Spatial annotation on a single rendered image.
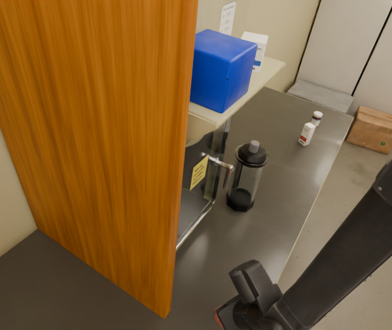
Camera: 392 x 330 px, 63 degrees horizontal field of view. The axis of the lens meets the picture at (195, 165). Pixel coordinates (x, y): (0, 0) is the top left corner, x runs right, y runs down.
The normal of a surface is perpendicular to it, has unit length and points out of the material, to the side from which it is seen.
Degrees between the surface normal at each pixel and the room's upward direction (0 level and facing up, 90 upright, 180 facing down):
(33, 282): 0
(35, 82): 90
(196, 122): 90
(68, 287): 0
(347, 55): 90
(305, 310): 81
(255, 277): 25
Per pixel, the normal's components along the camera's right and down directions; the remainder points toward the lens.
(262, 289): 0.33, -0.44
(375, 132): -0.44, 0.52
